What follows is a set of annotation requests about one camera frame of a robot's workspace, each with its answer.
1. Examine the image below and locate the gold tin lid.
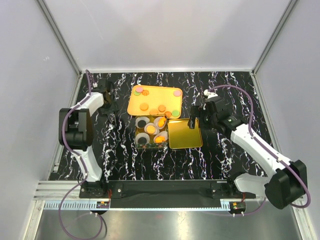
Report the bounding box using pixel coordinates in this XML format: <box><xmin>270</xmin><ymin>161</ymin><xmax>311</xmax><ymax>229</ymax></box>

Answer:
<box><xmin>168</xmin><ymin>118</ymin><xmax>203</xmax><ymax>150</ymax></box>

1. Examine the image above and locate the orange fish cookie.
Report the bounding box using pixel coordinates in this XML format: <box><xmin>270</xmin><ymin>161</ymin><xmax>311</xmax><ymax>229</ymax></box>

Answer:
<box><xmin>154</xmin><ymin>135</ymin><xmax>166</xmax><ymax>144</ymax></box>
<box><xmin>157</xmin><ymin>116</ymin><xmax>167</xmax><ymax>129</ymax></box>

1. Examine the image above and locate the black sandwich cookie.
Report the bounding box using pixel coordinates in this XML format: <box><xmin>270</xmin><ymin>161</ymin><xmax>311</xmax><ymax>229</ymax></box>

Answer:
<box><xmin>137</xmin><ymin>136</ymin><xmax>148</xmax><ymax>145</ymax></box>
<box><xmin>137</xmin><ymin>120</ymin><xmax>147</xmax><ymax>128</ymax></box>

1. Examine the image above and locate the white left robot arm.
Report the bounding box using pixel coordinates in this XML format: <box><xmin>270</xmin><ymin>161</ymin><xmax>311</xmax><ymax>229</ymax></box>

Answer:
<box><xmin>58</xmin><ymin>80</ymin><xmax>119</xmax><ymax>198</ymax></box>

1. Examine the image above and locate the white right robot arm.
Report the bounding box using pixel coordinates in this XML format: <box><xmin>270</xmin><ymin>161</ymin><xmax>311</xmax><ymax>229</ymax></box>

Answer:
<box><xmin>188</xmin><ymin>89</ymin><xmax>312</xmax><ymax>210</ymax></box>

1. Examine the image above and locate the green sandwich cookie right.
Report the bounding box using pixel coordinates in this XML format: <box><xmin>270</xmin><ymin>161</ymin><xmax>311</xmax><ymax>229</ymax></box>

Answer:
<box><xmin>171</xmin><ymin>110</ymin><xmax>180</xmax><ymax>117</ymax></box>

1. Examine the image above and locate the orange swirl cookie lower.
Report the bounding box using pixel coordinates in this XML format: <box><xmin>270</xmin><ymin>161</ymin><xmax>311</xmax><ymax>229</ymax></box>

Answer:
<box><xmin>165</xmin><ymin>111</ymin><xmax>172</xmax><ymax>118</ymax></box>

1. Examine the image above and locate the orange swirl cookie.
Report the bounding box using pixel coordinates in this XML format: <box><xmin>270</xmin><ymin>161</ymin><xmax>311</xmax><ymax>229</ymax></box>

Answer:
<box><xmin>165</xmin><ymin>111</ymin><xmax>172</xmax><ymax>118</ymax></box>
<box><xmin>141</xmin><ymin>90</ymin><xmax>150</xmax><ymax>96</ymax></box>

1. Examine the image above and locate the white paper cup bottom-right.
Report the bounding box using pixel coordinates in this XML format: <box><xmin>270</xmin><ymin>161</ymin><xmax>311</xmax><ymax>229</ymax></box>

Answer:
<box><xmin>153</xmin><ymin>131</ymin><xmax>168</xmax><ymax>144</ymax></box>

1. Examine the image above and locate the white paper cup top-right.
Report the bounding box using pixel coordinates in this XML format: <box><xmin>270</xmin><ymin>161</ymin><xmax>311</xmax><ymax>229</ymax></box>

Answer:
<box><xmin>153</xmin><ymin>116</ymin><xmax>164</xmax><ymax>129</ymax></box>

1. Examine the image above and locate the pink sandwich cookie right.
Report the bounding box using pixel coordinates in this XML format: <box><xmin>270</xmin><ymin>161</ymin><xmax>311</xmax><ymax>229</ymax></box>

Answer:
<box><xmin>173</xmin><ymin>90</ymin><xmax>182</xmax><ymax>97</ymax></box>

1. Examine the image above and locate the pink sandwich cookie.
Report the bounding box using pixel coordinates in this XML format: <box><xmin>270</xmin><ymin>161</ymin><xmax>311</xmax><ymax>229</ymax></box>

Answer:
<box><xmin>173</xmin><ymin>90</ymin><xmax>182</xmax><ymax>97</ymax></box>
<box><xmin>136</xmin><ymin>87</ymin><xmax>143</xmax><ymax>93</ymax></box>

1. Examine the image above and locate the plain orange macaron cookie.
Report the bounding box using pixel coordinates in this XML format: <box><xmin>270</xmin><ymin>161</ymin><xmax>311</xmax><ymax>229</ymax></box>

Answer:
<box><xmin>158</xmin><ymin>105</ymin><xmax>166</xmax><ymax>112</ymax></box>

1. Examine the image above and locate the white paper cup top-left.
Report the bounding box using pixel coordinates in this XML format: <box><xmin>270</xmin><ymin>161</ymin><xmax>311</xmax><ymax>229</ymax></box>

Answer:
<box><xmin>135</xmin><ymin>116</ymin><xmax>150</xmax><ymax>129</ymax></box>

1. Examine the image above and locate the pink sandwich cookie left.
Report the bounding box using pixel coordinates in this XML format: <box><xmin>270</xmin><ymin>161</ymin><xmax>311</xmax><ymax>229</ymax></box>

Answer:
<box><xmin>136</xmin><ymin>87</ymin><xmax>143</xmax><ymax>93</ymax></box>

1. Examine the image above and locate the orange swirl cookie upper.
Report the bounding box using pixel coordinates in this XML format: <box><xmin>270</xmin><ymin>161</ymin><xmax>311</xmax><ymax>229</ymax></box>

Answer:
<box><xmin>141</xmin><ymin>90</ymin><xmax>150</xmax><ymax>96</ymax></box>

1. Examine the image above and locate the small round dotted biscuit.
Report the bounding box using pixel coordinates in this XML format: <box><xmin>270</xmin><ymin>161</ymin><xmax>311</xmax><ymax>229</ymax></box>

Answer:
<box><xmin>149</xmin><ymin>109</ymin><xmax>158</xmax><ymax>116</ymax></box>

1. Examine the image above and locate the green decorated cookie tin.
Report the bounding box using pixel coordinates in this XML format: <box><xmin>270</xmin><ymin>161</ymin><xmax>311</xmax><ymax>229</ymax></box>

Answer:
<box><xmin>134</xmin><ymin>115</ymin><xmax>169</xmax><ymax>149</ymax></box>

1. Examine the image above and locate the white paper cup centre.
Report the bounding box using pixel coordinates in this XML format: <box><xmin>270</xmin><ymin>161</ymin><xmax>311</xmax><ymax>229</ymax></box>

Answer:
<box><xmin>144</xmin><ymin>122</ymin><xmax>160</xmax><ymax>135</ymax></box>

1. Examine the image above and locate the yellow plastic tray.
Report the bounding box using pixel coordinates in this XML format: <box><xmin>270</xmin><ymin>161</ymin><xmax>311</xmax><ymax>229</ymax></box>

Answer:
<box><xmin>127</xmin><ymin>85</ymin><xmax>183</xmax><ymax>119</ymax></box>

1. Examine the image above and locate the white paper cup bottom-left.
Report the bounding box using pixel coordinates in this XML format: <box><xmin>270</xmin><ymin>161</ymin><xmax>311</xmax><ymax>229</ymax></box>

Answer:
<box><xmin>135</xmin><ymin>132</ymin><xmax>150</xmax><ymax>145</ymax></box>

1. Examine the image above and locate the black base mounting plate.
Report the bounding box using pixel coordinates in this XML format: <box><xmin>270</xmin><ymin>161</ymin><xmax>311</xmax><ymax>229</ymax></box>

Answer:
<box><xmin>79</xmin><ymin>180</ymin><xmax>256</xmax><ymax>210</ymax></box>

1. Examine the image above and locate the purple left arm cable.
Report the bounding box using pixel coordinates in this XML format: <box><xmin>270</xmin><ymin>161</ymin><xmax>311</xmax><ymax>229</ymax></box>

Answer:
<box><xmin>57</xmin><ymin>69</ymin><xmax>108</xmax><ymax>238</ymax></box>

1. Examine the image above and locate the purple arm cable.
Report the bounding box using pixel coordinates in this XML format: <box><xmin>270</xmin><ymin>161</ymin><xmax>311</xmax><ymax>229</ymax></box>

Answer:
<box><xmin>208</xmin><ymin>84</ymin><xmax>311</xmax><ymax>208</ymax></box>
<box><xmin>57</xmin><ymin>69</ymin><xmax>108</xmax><ymax>238</ymax></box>

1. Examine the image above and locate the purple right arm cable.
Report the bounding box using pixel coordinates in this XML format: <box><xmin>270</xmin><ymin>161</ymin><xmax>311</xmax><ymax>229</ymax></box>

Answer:
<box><xmin>208</xmin><ymin>84</ymin><xmax>311</xmax><ymax>208</ymax></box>

